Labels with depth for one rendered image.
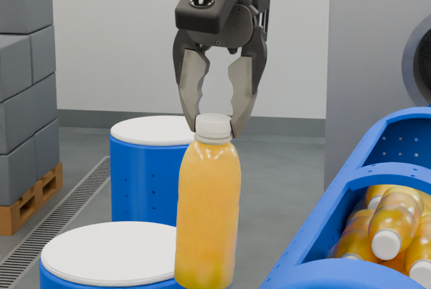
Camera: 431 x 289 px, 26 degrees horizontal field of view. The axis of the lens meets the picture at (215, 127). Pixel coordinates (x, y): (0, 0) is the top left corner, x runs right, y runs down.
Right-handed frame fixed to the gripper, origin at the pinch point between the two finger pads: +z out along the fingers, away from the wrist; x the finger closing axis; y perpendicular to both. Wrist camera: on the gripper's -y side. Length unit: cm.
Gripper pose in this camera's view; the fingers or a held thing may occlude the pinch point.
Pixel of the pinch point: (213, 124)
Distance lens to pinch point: 101.0
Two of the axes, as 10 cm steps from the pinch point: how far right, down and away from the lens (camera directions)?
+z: -0.7, 9.7, 2.3
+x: -9.6, -1.3, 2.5
